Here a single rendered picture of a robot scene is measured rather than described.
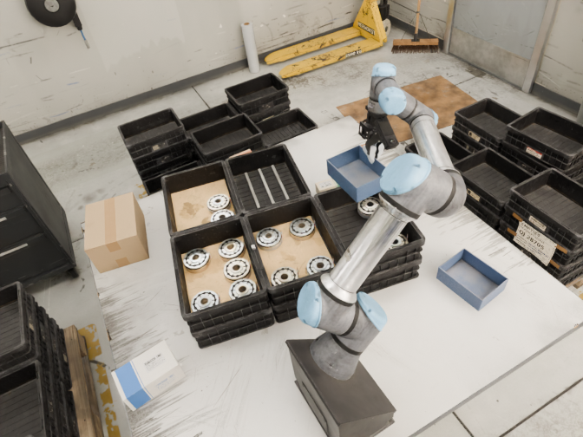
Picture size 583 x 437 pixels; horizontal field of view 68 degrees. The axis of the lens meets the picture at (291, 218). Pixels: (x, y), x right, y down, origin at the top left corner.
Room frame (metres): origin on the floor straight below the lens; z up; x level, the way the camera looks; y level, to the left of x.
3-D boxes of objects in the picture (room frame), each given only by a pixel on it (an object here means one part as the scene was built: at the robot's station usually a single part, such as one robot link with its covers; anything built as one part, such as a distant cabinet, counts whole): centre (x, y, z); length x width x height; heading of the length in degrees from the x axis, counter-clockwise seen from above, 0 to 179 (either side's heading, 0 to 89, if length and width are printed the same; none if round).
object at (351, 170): (1.22, -0.27, 1.10); 0.20 x 0.15 x 0.07; 22
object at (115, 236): (1.44, 0.80, 0.78); 0.30 x 0.22 x 0.16; 12
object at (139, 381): (0.74, 0.57, 0.75); 0.20 x 0.12 x 0.09; 119
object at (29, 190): (2.06, 1.71, 0.45); 0.60 x 0.45 x 0.90; 22
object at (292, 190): (1.49, 0.09, 0.87); 0.40 x 0.30 x 0.11; 11
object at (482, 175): (1.75, -1.16, 0.31); 0.40 x 0.30 x 0.34; 22
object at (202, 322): (1.04, 0.30, 0.87); 0.40 x 0.30 x 0.11; 11
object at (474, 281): (0.93, -0.64, 0.74); 0.20 x 0.15 x 0.07; 29
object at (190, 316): (1.04, 0.30, 0.92); 0.40 x 0.30 x 0.02; 11
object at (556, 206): (1.38, -1.31, 0.37); 0.40 x 0.30 x 0.45; 22
